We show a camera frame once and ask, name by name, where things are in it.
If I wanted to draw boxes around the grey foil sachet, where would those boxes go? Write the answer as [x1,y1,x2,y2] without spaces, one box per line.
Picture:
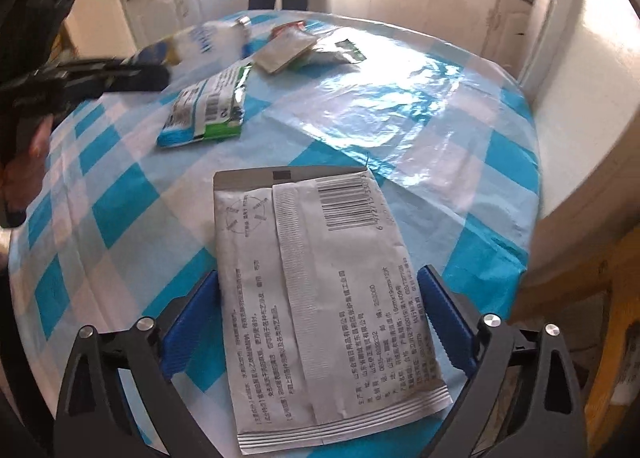
[213,166,451,455]

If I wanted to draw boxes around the white plastic bottle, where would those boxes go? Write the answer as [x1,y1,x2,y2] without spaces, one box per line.
[119,14,254,74]

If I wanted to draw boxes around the blue green wipes pack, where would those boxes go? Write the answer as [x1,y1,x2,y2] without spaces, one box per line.
[156,62,254,149]

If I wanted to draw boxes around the green snack packet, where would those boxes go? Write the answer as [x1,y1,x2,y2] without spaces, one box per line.
[290,34,369,71]

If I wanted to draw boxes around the white kitchen cabinets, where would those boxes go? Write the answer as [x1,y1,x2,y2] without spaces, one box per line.
[117,0,544,79]

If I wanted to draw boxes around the left hand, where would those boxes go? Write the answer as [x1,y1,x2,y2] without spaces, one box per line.
[1,114,53,228]

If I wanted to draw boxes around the blue checkered tablecloth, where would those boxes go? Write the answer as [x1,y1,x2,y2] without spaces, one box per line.
[6,9,542,458]

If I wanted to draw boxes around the small silver foil pouch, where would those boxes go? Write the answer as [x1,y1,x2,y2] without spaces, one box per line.
[253,30,318,75]

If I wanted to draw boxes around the red snack packet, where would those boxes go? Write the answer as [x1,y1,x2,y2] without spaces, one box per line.
[269,20,306,40]

